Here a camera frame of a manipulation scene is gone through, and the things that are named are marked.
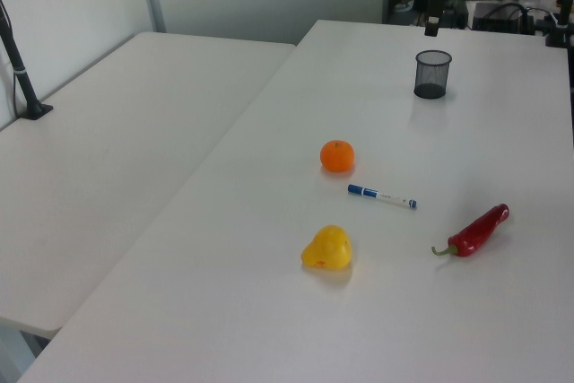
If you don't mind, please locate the yellow lemon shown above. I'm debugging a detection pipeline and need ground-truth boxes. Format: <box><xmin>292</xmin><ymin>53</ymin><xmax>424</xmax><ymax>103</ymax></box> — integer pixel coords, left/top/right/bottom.
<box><xmin>300</xmin><ymin>224</ymin><xmax>353</xmax><ymax>271</ymax></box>

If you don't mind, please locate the red chili pepper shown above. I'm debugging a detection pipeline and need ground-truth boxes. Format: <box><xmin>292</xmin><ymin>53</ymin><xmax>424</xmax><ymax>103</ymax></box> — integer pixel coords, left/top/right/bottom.
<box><xmin>430</xmin><ymin>203</ymin><xmax>510</xmax><ymax>259</ymax></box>

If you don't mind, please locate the orange mandarin fruit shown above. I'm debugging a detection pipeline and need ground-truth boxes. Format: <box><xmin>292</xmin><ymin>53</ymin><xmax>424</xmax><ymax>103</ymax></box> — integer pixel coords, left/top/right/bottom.
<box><xmin>319</xmin><ymin>139</ymin><xmax>356</xmax><ymax>174</ymax></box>

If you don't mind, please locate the black pole with base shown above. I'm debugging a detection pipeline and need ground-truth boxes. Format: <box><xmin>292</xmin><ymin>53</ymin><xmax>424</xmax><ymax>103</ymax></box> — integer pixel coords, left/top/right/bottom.
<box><xmin>0</xmin><ymin>0</ymin><xmax>54</xmax><ymax>121</ymax></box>

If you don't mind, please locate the blue and white marker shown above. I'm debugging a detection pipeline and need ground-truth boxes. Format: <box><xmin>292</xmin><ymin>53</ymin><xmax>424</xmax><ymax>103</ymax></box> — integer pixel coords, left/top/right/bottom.
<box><xmin>347</xmin><ymin>183</ymin><xmax>419</xmax><ymax>211</ymax></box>

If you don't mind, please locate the black camera stand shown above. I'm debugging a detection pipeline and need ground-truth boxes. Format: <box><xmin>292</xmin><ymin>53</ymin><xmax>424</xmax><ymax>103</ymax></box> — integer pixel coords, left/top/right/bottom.
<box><xmin>544</xmin><ymin>0</ymin><xmax>574</xmax><ymax>48</ymax></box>

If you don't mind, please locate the black equipment box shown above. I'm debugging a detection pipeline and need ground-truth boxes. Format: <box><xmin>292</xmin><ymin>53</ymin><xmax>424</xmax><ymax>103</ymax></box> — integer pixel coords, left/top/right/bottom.
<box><xmin>472</xmin><ymin>1</ymin><xmax>537</xmax><ymax>36</ymax></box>

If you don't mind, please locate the black mesh pen cup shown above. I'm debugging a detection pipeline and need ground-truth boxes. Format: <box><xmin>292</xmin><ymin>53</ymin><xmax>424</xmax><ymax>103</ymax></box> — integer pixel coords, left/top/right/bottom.
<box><xmin>413</xmin><ymin>49</ymin><xmax>453</xmax><ymax>100</ymax></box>

